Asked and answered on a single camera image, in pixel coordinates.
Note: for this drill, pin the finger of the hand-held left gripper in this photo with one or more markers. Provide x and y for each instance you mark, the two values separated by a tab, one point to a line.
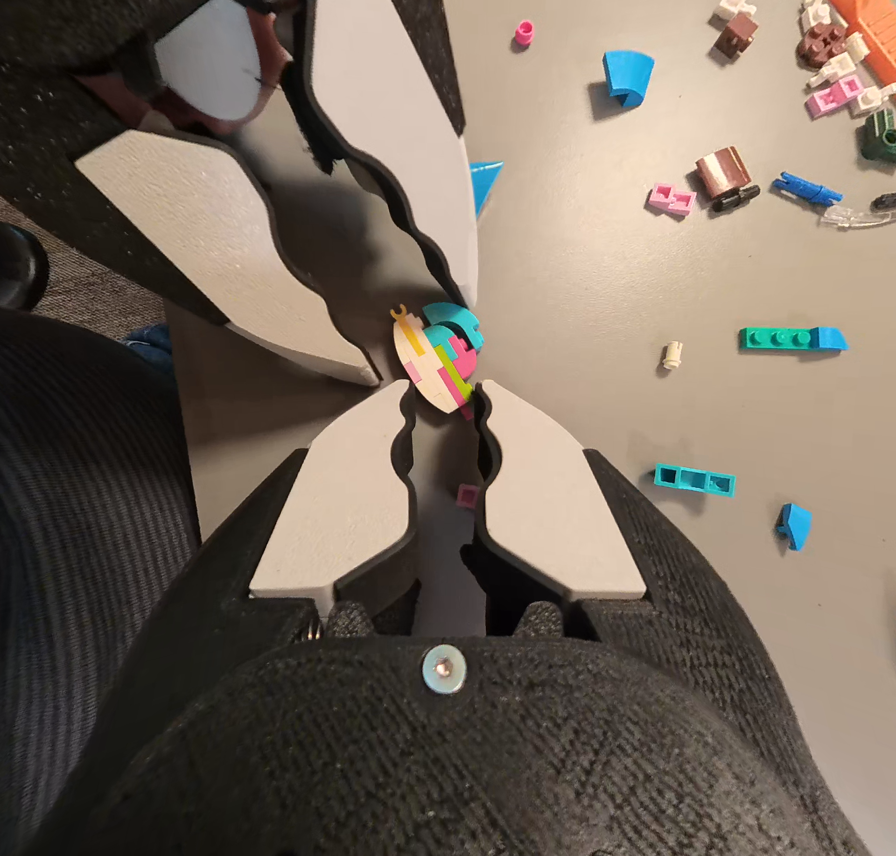
392	114
210	240

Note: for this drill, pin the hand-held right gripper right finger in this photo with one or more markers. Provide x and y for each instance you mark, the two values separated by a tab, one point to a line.
553	520

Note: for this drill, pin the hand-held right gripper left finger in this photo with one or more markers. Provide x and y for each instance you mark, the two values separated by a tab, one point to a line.
329	520

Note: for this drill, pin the multicoloured lego heart assembly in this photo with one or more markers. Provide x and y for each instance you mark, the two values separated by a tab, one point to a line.
420	359

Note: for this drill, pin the small pink square lego brick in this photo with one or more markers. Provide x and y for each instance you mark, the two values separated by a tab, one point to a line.
467	496

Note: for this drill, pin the blue wedge lego piece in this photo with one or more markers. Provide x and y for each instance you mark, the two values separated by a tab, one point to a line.
481	184

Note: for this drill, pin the teal long lego brick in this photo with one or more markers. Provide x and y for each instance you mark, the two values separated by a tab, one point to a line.
693	481

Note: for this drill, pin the pink round lego stud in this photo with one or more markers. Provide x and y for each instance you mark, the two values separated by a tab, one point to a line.
524	33

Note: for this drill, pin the white small lego cylinder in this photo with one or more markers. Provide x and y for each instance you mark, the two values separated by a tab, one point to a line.
672	355

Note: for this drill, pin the blue curved lego brick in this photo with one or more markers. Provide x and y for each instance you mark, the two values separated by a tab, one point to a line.
626	72

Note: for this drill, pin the small blue curved lego slope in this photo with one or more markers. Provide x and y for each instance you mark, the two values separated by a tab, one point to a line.
796	523

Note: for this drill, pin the pink lego plate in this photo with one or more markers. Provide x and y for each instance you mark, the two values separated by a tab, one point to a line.
834	97
672	199

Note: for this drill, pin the brown white striped lego brick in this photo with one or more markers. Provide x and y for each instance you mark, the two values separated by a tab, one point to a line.
722	171

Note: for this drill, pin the black lego pin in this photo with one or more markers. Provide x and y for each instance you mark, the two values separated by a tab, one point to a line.
735	198

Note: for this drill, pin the white small lego brick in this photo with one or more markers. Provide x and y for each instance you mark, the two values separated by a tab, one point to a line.
735	5

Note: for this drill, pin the blue lego pin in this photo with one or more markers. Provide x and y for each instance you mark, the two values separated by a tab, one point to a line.
805	187

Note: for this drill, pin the transparent lego piece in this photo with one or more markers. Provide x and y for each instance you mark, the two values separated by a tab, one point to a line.
850	217

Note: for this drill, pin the dark brown round lego plate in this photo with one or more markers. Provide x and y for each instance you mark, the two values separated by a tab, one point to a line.
820	45

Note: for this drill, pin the white small lego piece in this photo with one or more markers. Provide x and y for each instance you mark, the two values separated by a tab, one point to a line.
815	12
871	100
836	68

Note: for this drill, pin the small black lego piece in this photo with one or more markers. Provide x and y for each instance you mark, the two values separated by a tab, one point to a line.
885	202

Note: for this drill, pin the dark green lego piece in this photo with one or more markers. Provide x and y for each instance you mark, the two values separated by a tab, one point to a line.
880	136

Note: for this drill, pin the person's left hand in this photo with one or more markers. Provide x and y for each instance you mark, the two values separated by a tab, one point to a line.
276	58

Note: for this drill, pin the person's blue jeans leg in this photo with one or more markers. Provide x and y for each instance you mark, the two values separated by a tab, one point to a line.
150	352

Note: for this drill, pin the dark rounded shoe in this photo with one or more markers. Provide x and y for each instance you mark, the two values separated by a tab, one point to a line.
21	268

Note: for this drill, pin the dark striped fabric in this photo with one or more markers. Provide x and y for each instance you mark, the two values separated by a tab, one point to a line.
77	555

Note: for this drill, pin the teal plate with blue slope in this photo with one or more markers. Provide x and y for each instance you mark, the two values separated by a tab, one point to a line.
777	339

